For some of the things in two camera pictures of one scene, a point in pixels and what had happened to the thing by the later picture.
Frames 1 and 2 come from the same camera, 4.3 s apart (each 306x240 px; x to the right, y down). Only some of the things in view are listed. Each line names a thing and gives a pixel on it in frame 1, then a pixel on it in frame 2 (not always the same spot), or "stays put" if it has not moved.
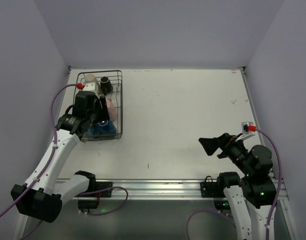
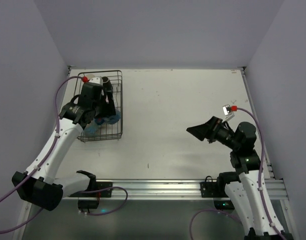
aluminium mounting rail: (159, 190) stays put
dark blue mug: (102, 127) → (112, 119)
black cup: (106, 85) stays put
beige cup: (90, 77) stays put
